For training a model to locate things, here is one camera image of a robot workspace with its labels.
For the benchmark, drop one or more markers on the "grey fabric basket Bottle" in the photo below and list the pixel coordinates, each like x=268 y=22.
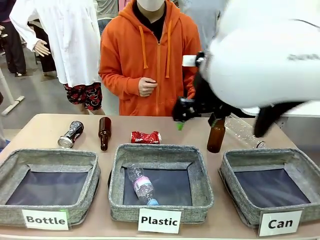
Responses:
x=15 y=215

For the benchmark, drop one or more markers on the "bystander in dark clothes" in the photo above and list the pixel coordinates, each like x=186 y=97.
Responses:
x=12 y=45

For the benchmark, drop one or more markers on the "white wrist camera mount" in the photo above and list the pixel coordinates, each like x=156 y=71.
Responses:
x=189 y=60

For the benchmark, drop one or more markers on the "white Bottle label card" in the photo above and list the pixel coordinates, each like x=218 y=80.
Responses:
x=45 y=219

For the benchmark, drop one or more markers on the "person in orange hoodie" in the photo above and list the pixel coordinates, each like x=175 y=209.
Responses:
x=130 y=50

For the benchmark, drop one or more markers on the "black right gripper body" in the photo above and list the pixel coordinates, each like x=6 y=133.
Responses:
x=200 y=100

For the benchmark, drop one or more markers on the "crushed red can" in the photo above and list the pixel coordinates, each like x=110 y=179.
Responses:
x=145 y=137

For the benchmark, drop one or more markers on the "white background table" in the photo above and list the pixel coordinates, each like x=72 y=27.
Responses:
x=302 y=112

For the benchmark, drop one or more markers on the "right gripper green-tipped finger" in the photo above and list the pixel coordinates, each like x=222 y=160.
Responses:
x=179 y=125
x=213 y=119

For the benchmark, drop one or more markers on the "small pink-label plastic bottle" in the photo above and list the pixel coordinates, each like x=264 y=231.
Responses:
x=142 y=186

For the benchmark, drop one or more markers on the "white Can label card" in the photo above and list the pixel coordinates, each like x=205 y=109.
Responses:
x=280 y=223

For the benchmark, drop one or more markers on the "large clear plastic bottle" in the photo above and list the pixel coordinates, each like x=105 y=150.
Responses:
x=241 y=131

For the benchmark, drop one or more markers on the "white Plastic label card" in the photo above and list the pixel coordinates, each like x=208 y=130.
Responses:
x=159 y=221

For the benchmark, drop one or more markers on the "grey fabric basket Plastic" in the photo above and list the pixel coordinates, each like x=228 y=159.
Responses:
x=160 y=155

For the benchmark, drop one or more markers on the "person's right forearm orange sleeve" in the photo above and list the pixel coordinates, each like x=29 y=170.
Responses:
x=117 y=80

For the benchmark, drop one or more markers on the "mannequin in white shirt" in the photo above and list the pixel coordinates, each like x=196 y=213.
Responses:
x=72 y=37

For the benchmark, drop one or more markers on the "crushed black silver can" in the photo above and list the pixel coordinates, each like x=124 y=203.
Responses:
x=71 y=133

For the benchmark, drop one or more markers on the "white desk leg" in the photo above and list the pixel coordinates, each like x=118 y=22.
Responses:
x=7 y=95

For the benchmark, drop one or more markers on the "grey fabric basket Can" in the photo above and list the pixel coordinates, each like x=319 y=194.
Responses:
x=250 y=215

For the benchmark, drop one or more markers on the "person's left forearm orange sleeve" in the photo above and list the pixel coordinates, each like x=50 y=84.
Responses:
x=190 y=82

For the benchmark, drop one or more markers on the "brown glass bottle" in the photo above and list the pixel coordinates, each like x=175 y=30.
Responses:
x=105 y=130
x=216 y=137

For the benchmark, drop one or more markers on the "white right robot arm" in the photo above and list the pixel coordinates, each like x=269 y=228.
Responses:
x=262 y=50

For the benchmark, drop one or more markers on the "red floral black shorts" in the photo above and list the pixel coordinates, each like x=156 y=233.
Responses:
x=85 y=96

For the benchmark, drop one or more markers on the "person's right hand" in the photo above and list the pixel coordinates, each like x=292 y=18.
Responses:
x=146 y=87

